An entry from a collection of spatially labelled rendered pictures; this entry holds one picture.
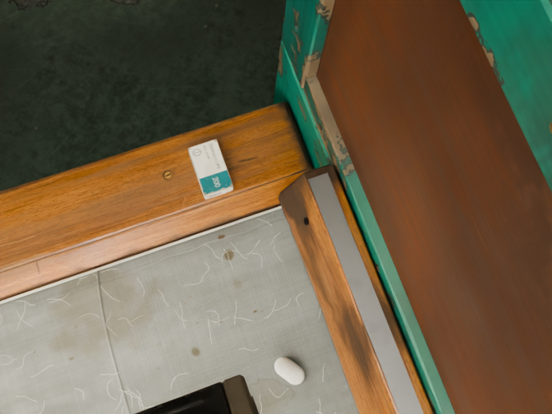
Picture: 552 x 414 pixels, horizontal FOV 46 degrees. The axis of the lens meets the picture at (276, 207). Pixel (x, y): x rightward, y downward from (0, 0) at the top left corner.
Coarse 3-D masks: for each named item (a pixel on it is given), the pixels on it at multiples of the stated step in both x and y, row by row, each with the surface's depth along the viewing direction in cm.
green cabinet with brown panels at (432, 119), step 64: (320, 0) 55; (384, 0) 45; (448, 0) 37; (512, 0) 29; (320, 64) 66; (384, 64) 49; (448, 64) 39; (512, 64) 30; (320, 128) 69; (384, 128) 54; (448, 128) 42; (512, 128) 35; (384, 192) 59; (448, 192) 45; (512, 192) 37; (384, 256) 64; (448, 256) 49; (512, 256) 39; (448, 320) 54; (512, 320) 42; (448, 384) 60; (512, 384) 46
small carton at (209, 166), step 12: (204, 144) 75; (216, 144) 75; (192, 156) 75; (204, 156) 75; (216, 156) 75; (204, 168) 75; (216, 168) 75; (204, 180) 74; (216, 180) 74; (228, 180) 74; (204, 192) 74; (216, 192) 75
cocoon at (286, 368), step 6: (282, 360) 72; (288, 360) 73; (276, 366) 72; (282, 366) 72; (288, 366) 72; (294, 366) 72; (282, 372) 72; (288, 372) 72; (294, 372) 72; (300, 372) 72; (288, 378) 72; (294, 378) 72; (300, 378) 72; (294, 384) 72
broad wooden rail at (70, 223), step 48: (192, 144) 77; (240, 144) 78; (288, 144) 78; (0, 192) 75; (48, 192) 75; (96, 192) 75; (144, 192) 76; (192, 192) 76; (240, 192) 76; (0, 240) 73; (48, 240) 74; (96, 240) 74; (144, 240) 76; (0, 288) 73
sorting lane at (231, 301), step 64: (192, 256) 77; (256, 256) 77; (0, 320) 74; (64, 320) 74; (128, 320) 74; (192, 320) 75; (256, 320) 75; (320, 320) 75; (0, 384) 72; (64, 384) 72; (128, 384) 73; (192, 384) 73; (256, 384) 73; (320, 384) 74
